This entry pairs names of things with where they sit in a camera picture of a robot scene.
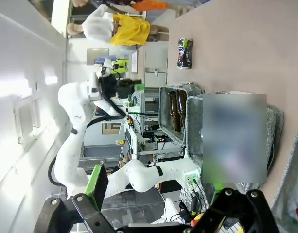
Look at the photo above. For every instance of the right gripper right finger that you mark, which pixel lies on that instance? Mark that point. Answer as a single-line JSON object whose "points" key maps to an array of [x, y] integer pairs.
{"points": [[236, 208]]}

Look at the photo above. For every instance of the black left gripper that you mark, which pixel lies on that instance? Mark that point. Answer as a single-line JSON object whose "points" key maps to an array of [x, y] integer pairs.
{"points": [[110, 83]]}

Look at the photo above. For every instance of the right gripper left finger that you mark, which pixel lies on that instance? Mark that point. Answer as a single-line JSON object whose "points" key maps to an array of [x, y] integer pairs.
{"points": [[85, 211]]}

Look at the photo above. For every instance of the brown glass bottle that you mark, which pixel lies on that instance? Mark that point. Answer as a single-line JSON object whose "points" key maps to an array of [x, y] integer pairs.
{"points": [[182, 104], [174, 109]]}

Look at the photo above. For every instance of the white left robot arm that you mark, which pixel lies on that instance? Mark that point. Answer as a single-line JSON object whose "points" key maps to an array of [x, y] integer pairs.
{"points": [[71, 145]]}

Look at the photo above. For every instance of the grey fabric basket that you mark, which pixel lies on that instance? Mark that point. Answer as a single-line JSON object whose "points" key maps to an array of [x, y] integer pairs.
{"points": [[163, 114], [289, 165], [193, 121]]}

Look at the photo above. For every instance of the crushed black green can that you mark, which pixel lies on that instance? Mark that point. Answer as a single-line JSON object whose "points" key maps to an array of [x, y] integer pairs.
{"points": [[185, 53]]}

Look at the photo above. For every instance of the yellow emergency stop button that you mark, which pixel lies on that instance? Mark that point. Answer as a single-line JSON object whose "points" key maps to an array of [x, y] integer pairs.
{"points": [[197, 219]]}

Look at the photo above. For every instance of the white cabinet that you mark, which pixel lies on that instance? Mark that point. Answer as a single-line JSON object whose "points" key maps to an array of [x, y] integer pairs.
{"points": [[156, 63]]}

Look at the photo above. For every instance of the mannequin with yellow skirt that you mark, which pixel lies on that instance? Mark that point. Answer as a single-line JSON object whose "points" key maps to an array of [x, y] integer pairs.
{"points": [[129, 29]]}

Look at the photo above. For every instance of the mannequin in orange garment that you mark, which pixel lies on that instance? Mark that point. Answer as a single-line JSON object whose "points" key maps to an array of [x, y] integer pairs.
{"points": [[148, 4]]}

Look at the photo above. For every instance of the ceiling air vent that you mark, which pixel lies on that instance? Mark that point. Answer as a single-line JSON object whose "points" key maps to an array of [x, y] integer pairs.
{"points": [[27, 121]]}

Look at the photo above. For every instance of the aluminium frame equipment rack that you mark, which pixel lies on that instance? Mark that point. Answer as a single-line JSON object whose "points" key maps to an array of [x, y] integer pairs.
{"points": [[151, 97]]}

